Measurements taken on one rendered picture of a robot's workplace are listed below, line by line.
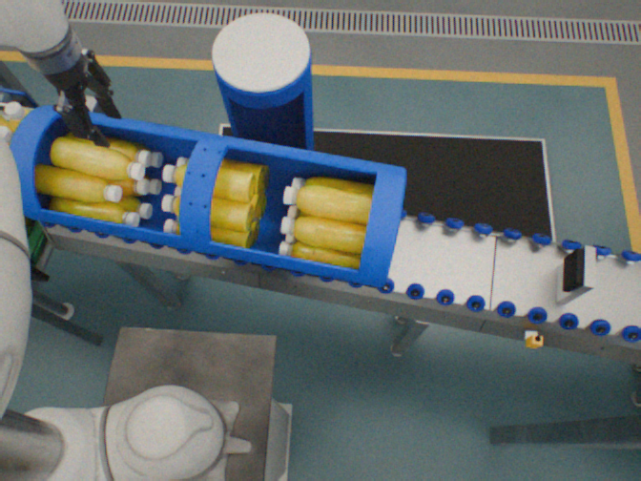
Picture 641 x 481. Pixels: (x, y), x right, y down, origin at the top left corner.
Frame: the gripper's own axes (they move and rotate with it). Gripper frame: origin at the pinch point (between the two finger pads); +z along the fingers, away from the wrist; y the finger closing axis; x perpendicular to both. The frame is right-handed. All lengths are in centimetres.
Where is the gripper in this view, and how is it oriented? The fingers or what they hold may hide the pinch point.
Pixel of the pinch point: (103, 122)
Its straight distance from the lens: 116.8
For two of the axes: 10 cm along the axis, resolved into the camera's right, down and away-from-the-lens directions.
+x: -9.8, -2.0, 0.7
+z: -0.1, 3.4, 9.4
